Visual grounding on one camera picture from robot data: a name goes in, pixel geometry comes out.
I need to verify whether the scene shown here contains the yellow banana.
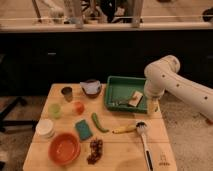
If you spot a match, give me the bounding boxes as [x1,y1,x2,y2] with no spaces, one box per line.
[112,125,136,134]

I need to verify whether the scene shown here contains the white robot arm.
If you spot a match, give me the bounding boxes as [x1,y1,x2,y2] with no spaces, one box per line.
[144,55,213,122]

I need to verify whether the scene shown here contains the dark bowl with cloth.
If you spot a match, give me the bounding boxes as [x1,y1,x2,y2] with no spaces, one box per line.
[80,79,102,98]

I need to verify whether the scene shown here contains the orange bowl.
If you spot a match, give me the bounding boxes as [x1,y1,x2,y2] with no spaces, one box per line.
[48,133,81,166]

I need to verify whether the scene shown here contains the orange tomato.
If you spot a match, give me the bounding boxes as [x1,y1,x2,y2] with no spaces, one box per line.
[74,101,85,115]

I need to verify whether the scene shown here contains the green plastic tray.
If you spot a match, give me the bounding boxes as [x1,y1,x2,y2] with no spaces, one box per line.
[104,76,147,113]

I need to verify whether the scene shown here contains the green chili pepper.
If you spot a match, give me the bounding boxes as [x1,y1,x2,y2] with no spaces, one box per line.
[91,113,109,133]

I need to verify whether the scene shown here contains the black office chair base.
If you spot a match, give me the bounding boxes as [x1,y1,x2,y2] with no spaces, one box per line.
[0,97,37,132]

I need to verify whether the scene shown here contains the dark brown cup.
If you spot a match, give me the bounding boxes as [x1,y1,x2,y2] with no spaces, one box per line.
[61,87,73,102]

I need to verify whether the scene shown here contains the white dish brush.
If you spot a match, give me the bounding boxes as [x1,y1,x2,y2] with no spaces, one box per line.
[136,122,154,171]

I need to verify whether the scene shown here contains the teal sponge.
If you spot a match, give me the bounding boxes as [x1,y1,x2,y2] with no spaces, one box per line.
[75,120,93,141]

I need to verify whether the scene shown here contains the dark grape bunch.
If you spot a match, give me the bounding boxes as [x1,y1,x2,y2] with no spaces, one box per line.
[87,139,103,164]

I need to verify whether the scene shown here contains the light green cup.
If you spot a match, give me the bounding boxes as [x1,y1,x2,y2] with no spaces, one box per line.
[48,103,61,119]

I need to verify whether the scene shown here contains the white lidded container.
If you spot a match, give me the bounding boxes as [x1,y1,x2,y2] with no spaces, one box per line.
[36,119,54,138]

